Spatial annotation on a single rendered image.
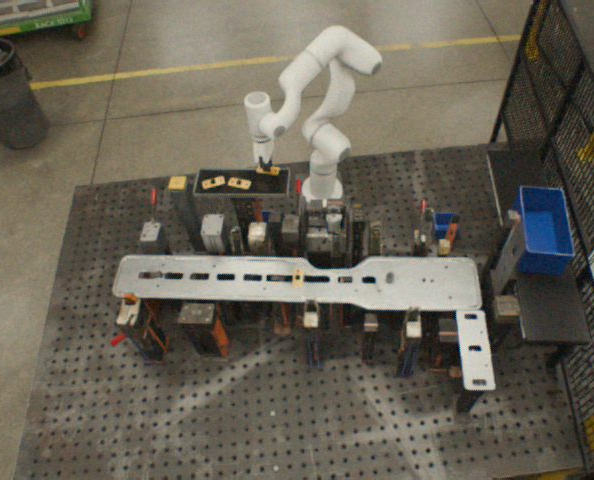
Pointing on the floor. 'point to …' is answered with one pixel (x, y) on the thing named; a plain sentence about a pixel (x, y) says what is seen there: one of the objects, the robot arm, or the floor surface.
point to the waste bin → (7, 95)
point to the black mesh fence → (569, 188)
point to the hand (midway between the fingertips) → (267, 164)
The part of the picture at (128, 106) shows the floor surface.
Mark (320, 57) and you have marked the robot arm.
